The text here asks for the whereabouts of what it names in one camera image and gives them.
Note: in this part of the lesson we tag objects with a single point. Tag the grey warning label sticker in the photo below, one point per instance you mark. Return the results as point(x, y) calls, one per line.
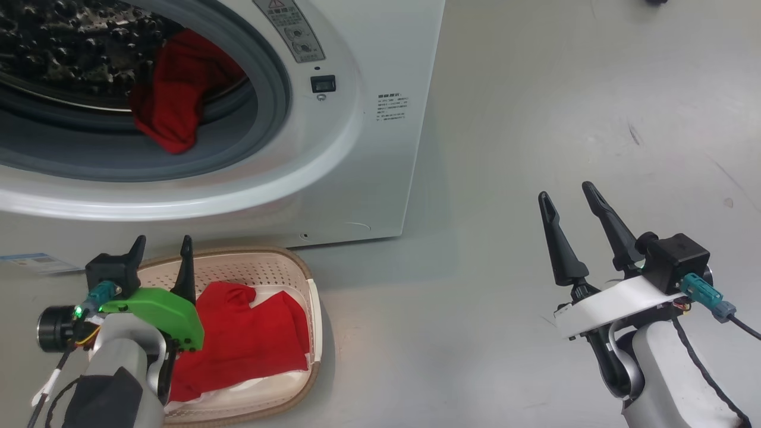
point(291, 30)

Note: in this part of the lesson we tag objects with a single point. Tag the stainless steel washing machine drum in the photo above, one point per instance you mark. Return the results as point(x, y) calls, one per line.
point(71, 47)

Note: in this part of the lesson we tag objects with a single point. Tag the small printed text sticker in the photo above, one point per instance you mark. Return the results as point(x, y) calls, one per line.
point(392, 107)

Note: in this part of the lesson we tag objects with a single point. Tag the cream perforated basket brown rim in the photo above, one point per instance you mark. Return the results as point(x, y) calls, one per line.
point(267, 267)

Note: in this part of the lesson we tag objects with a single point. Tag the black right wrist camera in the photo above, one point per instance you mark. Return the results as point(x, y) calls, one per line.
point(678, 258)

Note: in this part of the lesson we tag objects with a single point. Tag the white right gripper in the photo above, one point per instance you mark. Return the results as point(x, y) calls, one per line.
point(618, 303)

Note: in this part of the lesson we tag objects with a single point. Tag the blue energy label sticker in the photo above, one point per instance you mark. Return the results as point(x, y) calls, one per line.
point(35, 263)

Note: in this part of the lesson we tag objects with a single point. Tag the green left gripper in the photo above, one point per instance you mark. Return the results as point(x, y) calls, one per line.
point(166, 312)

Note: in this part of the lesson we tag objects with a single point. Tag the white front-load washing machine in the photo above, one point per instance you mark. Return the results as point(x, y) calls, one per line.
point(357, 196)

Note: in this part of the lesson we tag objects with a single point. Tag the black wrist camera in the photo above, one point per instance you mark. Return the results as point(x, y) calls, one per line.
point(110, 270)
point(678, 258)

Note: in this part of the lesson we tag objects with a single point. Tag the black door latch socket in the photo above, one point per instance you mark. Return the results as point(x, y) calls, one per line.
point(323, 84)

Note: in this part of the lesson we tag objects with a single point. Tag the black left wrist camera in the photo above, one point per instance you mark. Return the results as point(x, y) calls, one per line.
point(110, 270)

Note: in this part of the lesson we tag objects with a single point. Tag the red garment with white trim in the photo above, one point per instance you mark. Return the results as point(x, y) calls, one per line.
point(250, 339)

